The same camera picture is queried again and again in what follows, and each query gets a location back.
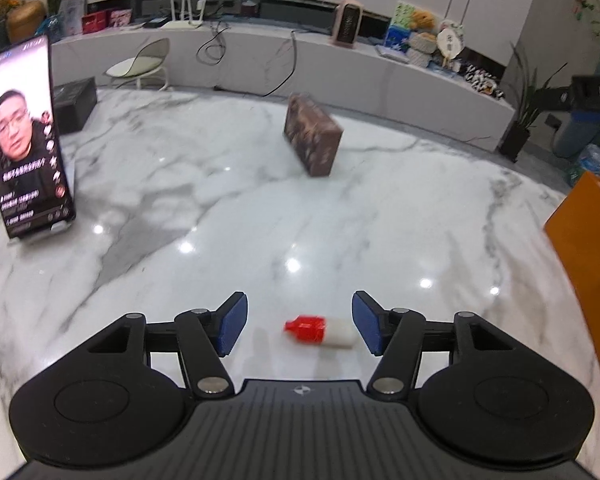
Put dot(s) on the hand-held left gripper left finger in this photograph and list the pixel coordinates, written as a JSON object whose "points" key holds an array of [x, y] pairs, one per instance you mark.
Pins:
{"points": [[232, 322]]}

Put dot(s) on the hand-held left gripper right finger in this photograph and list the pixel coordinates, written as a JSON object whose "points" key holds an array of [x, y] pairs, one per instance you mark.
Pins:
{"points": [[369, 320]]}

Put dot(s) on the red-capped white bottle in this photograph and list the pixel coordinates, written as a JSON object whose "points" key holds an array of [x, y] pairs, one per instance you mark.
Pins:
{"points": [[320, 331]]}

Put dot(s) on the orange cardboard box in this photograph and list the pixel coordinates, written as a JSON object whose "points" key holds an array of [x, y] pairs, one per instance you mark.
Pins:
{"points": [[590, 270]]}

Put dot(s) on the blue water jug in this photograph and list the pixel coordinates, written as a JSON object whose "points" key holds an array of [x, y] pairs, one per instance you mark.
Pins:
{"points": [[592, 160]]}

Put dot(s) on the long-leaf potted plant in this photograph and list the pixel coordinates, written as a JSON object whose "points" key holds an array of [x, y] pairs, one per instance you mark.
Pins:
{"points": [[525, 110]]}

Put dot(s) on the black white toy car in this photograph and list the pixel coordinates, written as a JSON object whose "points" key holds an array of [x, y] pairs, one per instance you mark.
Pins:
{"points": [[482, 82]]}

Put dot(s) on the white round fan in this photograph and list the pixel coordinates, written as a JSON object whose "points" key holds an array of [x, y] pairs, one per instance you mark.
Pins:
{"points": [[451, 42]]}

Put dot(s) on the brown teddy bear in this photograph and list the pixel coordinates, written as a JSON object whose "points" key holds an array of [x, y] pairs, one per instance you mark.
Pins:
{"points": [[423, 21]]}

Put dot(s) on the brown patterned box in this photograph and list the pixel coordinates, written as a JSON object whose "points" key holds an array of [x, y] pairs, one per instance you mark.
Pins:
{"points": [[312, 135]]}

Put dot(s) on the grey laptop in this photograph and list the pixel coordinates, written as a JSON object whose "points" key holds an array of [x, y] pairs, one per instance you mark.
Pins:
{"points": [[392, 54]]}

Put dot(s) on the green blue painting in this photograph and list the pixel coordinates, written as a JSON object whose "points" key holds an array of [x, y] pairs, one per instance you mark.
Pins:
{"points": [[395, 27]]}

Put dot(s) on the marble television console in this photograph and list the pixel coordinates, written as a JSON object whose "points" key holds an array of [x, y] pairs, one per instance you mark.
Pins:
{"points": [[380, 90]]}

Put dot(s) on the pink space heater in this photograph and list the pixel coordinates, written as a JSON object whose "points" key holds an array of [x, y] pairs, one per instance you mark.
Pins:
{"points": [[347, 22]]}

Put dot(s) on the black box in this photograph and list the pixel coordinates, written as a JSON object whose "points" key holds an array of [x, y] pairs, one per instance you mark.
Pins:
{"points": [[75, 105]]}

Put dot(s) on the white chair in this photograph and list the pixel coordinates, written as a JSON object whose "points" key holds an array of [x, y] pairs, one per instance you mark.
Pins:
{"points": [[140, 62]]}

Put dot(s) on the black smartphone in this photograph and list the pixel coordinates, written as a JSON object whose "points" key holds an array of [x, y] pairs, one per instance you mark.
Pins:
{"points": [[22, 140]]}

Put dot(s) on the white router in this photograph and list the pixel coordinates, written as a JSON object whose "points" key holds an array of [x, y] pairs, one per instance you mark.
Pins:
{"points": [[182, 17]]}

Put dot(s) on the black flat device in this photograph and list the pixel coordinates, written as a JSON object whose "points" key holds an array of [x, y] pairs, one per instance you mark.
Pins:
{"points": [[156, 22]]}

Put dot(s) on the pink gift box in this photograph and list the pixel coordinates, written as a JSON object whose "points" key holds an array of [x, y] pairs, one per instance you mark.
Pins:
{"points": [[121, 18]]}

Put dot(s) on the red gift box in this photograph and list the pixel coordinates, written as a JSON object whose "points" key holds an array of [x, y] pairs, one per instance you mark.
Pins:
{"points": [[95, 21]]}

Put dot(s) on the gold vase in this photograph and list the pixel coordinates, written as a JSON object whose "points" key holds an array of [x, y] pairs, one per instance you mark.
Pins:
{"points": [[25, 22]]}

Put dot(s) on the black wall socket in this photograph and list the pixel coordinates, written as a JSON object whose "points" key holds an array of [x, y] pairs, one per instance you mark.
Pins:
{"points": [[552, 121]]}

